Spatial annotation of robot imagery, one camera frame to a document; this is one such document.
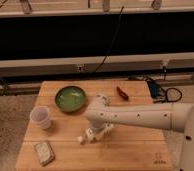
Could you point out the small red brown object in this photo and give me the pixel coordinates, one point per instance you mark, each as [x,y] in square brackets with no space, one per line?
[122,94]

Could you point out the translucent plastic cup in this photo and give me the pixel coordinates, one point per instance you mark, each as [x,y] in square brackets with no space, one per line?
[40,116]

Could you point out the blue power adapter box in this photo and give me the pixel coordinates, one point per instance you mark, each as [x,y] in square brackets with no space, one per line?
[154,89]

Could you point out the white labelled plastic bottle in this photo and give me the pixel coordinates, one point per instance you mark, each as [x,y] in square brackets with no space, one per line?
[92,135]

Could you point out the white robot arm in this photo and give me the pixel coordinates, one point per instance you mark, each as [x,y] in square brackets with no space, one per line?
[178,117]

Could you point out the green ceramic bowl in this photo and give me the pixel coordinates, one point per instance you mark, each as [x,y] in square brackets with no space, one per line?
[70,99]

